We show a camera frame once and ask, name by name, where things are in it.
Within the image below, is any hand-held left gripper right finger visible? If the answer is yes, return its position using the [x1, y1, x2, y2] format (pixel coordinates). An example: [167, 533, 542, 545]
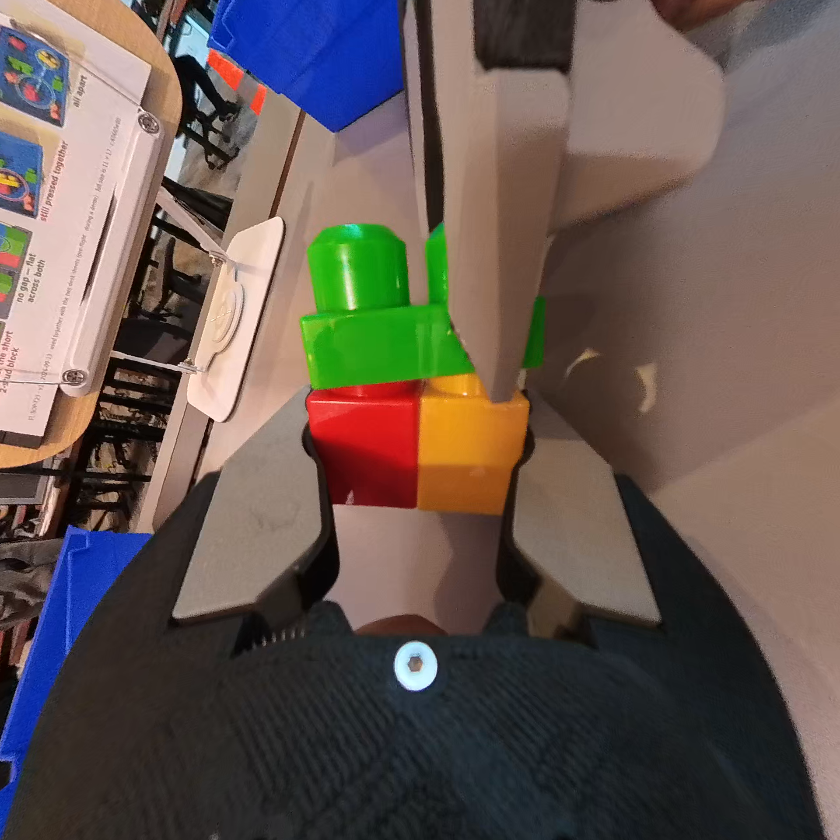
[497, 388, 664, 641]

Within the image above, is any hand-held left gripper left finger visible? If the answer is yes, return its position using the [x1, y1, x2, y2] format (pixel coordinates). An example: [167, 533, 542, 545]
[171, 390, 342, 622]

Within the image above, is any blue plastic bin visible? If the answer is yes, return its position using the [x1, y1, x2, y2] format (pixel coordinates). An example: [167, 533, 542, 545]
[208, 0, 408, 134]
[0, 525, 154, 782]

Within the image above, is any yellow single-stud block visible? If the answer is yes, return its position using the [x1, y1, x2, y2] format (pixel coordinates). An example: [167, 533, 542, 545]
[416, 373, 532, 515]

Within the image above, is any printed instruction sheet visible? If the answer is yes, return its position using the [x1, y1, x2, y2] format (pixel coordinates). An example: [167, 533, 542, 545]
[0, 0, 153, 447]

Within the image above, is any white document stand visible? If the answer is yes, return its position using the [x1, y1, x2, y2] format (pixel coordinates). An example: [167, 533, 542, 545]
[0, 0, 287, 469]

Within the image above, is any person's right hand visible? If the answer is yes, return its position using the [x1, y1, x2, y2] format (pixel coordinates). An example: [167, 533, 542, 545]
[653, 0, 746, 34]

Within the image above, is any green two-stud block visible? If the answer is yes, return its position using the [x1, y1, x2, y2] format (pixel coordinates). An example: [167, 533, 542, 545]
[299, 223, 547, 392]

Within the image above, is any orange traffic cone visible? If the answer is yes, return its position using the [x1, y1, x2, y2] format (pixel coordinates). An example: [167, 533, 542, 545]
[206, 49, 269, 114]

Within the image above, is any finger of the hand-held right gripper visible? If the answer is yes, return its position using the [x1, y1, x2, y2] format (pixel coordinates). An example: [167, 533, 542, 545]
[436, 0, 728, 404]
[399, 0, 448, 238]

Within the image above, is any red single-stud block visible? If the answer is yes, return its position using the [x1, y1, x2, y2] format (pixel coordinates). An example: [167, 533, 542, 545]
[306, 381, 421, 510]

